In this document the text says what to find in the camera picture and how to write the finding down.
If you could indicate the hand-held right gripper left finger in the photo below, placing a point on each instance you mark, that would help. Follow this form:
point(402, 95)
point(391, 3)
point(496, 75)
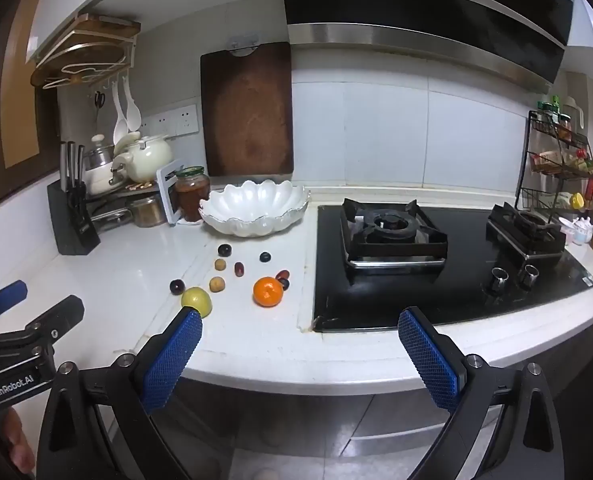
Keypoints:
point(174, 360)

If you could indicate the white rice paddle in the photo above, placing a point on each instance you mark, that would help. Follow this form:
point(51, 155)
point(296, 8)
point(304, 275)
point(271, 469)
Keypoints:
point(132, 115)

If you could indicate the dark plum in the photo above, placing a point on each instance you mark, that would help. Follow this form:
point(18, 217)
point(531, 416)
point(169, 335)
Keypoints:
point(177, 286)

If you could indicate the small steel pot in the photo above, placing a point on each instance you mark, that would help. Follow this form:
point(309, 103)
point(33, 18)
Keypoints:
point(149, 212)

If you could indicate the tan longan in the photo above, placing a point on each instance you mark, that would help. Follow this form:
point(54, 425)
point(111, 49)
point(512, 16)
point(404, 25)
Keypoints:
point(220, 264)
point(217, 284)

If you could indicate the rectangular wooden board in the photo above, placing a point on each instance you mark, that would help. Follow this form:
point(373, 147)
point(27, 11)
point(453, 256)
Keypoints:
point(111, 24)

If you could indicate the white plastic jug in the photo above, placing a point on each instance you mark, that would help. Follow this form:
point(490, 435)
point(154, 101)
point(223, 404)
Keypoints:
point(574, 110)

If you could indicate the round wooden board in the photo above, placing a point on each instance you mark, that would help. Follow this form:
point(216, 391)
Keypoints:
point(76, 62)

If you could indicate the person's left hand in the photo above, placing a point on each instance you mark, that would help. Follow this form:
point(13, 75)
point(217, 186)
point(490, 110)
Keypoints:
point(19, 445)

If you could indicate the brown wooden cutting board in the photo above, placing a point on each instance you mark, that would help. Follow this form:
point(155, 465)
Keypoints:
point(246, 115)

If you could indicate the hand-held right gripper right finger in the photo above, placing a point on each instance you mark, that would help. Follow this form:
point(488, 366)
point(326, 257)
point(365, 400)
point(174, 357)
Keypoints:
point(429, 360)

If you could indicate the black burner grate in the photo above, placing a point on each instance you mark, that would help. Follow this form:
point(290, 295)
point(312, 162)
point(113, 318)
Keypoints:
point(521, 240)
point(376, 240)

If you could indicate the dark plum fruit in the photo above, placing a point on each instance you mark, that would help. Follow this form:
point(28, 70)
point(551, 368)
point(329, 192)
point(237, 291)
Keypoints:
point(225, 250)

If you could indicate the white scalloped bowl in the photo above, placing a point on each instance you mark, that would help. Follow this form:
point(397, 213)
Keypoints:
point(246, 210)

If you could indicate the black knife block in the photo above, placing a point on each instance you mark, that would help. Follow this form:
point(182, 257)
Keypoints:
point(71, 225)

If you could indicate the brown wooden door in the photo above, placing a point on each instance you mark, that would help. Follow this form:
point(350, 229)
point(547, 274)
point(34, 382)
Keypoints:
point(16, 110)

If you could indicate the white wall socket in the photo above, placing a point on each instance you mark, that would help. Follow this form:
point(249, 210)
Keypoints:
point(163, 124)
point(148, 125)
point(185, 119)

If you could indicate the metal hob knob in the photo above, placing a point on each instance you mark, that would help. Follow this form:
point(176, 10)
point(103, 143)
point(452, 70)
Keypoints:
point(499, 279)
point(530, 275)

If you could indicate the red jujube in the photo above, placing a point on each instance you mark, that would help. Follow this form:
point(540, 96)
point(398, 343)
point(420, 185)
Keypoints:
point(282, 274)
point(239, 270)

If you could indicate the steel pot with glass lid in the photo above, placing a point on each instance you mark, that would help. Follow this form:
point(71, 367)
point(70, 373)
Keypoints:
point(98, 155)

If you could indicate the orange mandarin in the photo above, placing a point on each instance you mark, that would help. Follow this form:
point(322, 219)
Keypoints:
point(268, 294)

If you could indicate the grey wall hook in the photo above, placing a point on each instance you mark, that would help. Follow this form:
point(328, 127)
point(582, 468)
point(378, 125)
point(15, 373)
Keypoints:
point(243, 42)

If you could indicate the white ladle spoon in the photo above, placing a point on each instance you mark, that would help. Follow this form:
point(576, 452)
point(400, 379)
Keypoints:
point(120, 127)

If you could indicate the green cap seasoning bottle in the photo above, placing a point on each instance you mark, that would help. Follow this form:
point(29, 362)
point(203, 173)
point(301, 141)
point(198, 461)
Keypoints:
point(545, 112)

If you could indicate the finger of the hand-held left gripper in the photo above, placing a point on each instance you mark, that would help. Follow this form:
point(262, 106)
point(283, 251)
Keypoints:
point(6, 294)
point(56, 316)

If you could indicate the seasoning packet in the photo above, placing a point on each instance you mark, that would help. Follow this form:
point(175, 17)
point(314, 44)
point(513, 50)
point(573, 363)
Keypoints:
point(551, 160)

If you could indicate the black kitchen scissors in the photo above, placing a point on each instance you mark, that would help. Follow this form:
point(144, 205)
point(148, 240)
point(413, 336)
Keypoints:
point(99, 99)

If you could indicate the cream ceramic pot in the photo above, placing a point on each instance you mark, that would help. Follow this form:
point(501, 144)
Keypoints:
point(149, 157)

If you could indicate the white condiment pot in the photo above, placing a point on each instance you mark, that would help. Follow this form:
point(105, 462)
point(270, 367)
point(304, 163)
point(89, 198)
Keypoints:
point(579, 232)

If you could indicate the black glass gas hob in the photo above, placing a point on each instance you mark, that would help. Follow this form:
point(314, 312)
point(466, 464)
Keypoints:
point(401, 290)

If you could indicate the white plastic stand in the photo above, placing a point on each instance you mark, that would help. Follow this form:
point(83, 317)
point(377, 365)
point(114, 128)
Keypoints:
point(164, 195)

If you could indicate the glass jar of sauce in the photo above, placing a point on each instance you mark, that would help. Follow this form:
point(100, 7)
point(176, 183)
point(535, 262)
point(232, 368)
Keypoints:
point(192, 197)

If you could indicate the wooden trivet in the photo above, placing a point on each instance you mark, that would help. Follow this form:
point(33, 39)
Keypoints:
point(139, 186)

